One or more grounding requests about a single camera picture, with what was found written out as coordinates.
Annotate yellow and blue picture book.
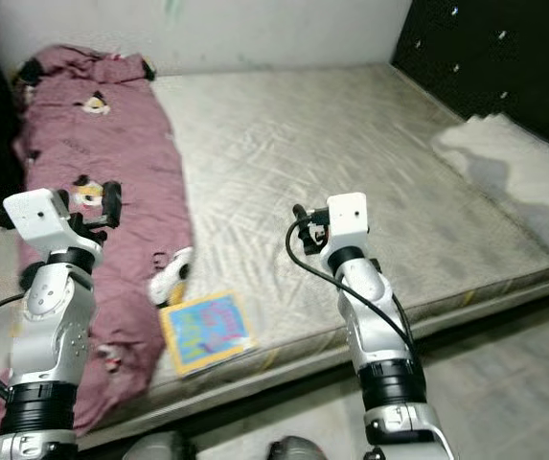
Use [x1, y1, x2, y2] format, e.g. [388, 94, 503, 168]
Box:
[159, 290, 256, 378]

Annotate purple cartoon print blanket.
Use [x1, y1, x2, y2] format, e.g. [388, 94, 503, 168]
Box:
[0, 43, 196, 456]

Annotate white quilted mattress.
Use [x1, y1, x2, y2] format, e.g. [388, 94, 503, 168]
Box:
[121, 62, 549, 451]

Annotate white pillow with green tree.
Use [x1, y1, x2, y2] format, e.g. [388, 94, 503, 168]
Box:
[429, 113, 549, 279]

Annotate grey robot right leg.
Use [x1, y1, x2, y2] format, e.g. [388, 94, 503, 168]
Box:
[264, 436, 328, 460]

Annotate black tufted headboard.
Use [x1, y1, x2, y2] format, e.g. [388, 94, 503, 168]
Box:
[391, 0, 549, 164]

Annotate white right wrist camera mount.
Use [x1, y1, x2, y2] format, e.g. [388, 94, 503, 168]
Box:
[322, 192, 371, 262]

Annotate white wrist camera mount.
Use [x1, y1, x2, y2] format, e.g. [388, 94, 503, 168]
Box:
[322, 192, 371, 262]
[3, 188, 98, 269]

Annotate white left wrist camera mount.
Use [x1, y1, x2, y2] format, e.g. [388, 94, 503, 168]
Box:
[3, 188, 98, 269]

